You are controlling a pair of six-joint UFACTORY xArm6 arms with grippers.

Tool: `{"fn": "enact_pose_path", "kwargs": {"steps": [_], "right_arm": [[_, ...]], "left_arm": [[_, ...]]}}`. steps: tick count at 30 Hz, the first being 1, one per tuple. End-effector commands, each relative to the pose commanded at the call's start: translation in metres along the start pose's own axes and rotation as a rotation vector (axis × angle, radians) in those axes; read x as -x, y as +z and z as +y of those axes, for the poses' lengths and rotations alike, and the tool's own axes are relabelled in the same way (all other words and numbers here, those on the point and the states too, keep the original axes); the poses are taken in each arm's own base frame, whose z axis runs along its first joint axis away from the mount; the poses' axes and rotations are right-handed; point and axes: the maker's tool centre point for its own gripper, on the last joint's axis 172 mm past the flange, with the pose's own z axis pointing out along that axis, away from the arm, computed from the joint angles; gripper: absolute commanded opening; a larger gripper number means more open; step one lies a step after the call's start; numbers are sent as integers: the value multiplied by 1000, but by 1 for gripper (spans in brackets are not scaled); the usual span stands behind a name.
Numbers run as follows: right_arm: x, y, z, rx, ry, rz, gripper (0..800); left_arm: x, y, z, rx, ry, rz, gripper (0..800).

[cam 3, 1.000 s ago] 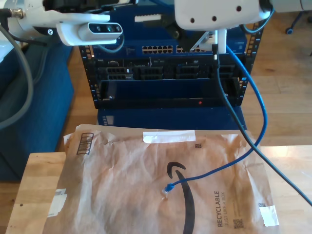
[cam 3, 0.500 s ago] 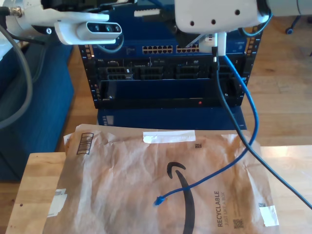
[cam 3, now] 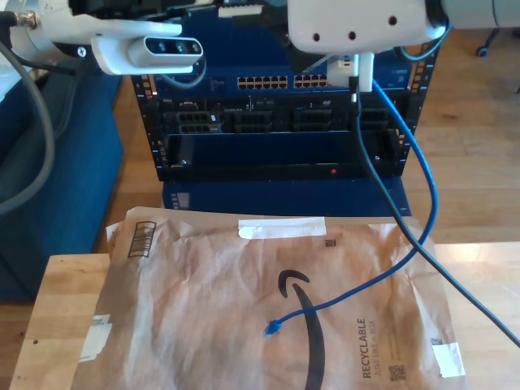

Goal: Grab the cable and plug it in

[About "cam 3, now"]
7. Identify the thick grey cable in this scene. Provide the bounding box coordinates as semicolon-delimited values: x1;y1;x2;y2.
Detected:
0;38;209;216

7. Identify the black rack frame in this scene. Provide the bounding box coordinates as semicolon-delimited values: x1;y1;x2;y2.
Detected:
130;40;442;183

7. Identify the blue couch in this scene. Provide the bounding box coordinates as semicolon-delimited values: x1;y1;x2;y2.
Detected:
0;60;125;304

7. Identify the brown paper mailer envelope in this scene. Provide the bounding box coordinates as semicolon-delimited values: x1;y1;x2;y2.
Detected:
105;206;468;390

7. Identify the blue office chair base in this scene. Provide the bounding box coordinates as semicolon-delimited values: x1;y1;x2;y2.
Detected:
474;27;514;58

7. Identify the blue network switch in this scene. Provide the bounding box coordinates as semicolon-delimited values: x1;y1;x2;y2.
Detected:
153;10;411;98

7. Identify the black rack server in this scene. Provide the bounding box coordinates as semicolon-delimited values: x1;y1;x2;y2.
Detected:
157;95;412;135

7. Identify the black rack shelf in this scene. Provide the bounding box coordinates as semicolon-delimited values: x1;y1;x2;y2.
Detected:
162;128;407;182

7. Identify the blue network cable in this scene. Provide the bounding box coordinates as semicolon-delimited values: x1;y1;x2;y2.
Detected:
262;79;440;339

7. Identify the blue box under rack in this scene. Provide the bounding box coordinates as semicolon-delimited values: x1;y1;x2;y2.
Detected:
161;178;411;219

